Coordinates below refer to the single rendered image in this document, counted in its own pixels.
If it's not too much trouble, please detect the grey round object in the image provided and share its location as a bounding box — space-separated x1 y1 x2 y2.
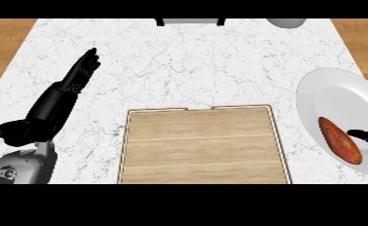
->
266 18 307 30

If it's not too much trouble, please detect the orange sweet potato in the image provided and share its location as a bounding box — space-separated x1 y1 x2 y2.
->
317 116 363 166

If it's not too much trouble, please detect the white plate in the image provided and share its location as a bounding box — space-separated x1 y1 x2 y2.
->
294 67 368 174

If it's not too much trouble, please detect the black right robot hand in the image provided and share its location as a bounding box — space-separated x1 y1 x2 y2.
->
344 129 368 143

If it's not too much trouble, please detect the pale wooden tray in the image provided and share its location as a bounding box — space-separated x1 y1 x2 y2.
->
115 104 292 185

